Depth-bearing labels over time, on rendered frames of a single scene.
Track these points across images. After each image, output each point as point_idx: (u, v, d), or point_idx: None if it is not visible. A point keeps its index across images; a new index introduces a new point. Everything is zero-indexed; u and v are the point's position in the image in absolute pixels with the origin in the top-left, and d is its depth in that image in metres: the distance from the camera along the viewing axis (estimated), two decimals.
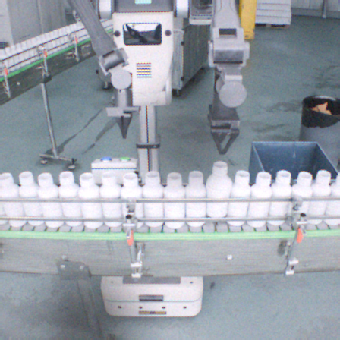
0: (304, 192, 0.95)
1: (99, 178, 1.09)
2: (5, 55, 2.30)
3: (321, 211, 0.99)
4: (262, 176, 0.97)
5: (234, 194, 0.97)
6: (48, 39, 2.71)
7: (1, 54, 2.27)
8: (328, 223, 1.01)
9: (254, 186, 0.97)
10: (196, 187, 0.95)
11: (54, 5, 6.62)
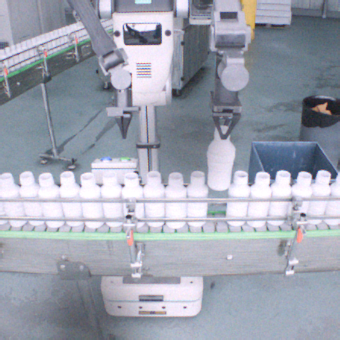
0: (304, 192, 0.95)
1: (99, 178, 1.09)
2: (5, 55, 2.30)
3: (321, 211, 0.99)
4: (262, 176, 0.97)
5: (233, 195, 0.96)
6: (48, 39, 2.71)
7: (1, 54, 2.27)
8: (328, 223, 1.01)
9: (253, 186, 0.97)
10: (198, 187, 0.95)
11: (54, 5, 6.62)
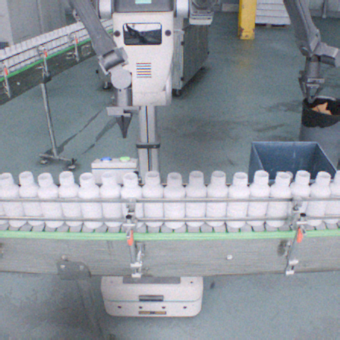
0: (282, 192, 0.95)
1: (99, 178, 1.09)
2: (5, 55, 2.30)
3: (300, 212, 0.99)
4: (240, 176, 0.97)
5: (210, 195, 0.97)
6: (48, 39, 2.71)
7: (1, 54, 2.27)
8: (309, 224, 1.01)
9: (231, 187, 0.97)
10: (196, 187, 0.96)
11: (54, 5, 6.62)
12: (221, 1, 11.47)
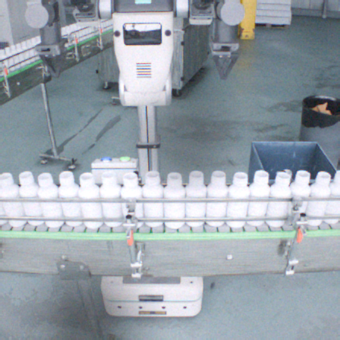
0: (282, 192, 0.95)
1: (99, 178, 1.09)
2: (5, 55, 2.30)
3: (300, 212, 0.99)
4: (240, 176, 0.97)
5: (210, 195, 0.97)
6: None
7: (1, 54, 2.27)
8: (309, 224, 1.01)
9: (231, 187, 0.97)
10: (196, 187, 0.96)
11: None
12: None
